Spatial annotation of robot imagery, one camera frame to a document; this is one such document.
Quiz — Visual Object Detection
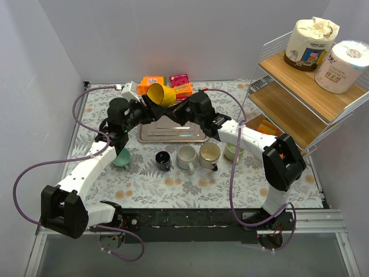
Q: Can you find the pink orange box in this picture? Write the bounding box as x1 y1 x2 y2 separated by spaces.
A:
169 74 193 101

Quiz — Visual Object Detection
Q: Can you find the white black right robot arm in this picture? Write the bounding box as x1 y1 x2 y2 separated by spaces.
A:
165 91 306 229

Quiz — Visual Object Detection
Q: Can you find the sage green mug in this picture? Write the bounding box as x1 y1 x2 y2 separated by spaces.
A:
112 148 131 170

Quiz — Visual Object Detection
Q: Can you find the small blue cup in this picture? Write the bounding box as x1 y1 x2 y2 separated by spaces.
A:
155 151 171 171

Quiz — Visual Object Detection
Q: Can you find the white wire wooden shelf rack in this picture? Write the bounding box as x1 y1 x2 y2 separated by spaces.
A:
245 33 368 158

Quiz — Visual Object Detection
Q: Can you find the floral table mat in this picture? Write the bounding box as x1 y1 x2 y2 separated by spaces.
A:
71 80 323 208

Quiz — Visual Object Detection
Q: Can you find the white speckled mug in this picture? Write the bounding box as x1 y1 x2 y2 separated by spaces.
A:
176 145 198 175

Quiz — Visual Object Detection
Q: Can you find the light green mug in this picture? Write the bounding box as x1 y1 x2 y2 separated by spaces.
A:
224 143 244 163

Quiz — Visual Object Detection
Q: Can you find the sponge pack upper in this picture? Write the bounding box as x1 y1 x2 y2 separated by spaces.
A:
257 118 283 136

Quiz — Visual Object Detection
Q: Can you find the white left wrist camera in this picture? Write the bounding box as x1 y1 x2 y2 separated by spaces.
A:
115 81 141 102

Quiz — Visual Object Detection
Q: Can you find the silver metal tray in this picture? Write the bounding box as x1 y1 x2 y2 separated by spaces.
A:
137 117 208 143

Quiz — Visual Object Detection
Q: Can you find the white cotton toilet roll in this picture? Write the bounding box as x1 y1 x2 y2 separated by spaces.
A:
314 40 368 94

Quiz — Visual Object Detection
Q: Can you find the yellow mug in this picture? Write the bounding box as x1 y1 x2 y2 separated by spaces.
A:
146 83 176 107

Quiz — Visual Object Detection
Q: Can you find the cream mug black handle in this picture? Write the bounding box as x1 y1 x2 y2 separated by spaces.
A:
199 143 221 171

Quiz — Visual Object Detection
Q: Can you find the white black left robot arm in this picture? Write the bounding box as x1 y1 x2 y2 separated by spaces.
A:
40 95 168 238

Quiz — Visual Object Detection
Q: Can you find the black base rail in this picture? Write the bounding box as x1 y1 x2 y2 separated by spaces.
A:
91 207 294 246

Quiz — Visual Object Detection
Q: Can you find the cartoon wrapped toilet roll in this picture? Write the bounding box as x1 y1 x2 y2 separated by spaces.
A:
284 17 340 72

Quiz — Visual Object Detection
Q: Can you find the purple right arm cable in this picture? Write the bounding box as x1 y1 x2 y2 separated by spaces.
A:
201 88 296 250

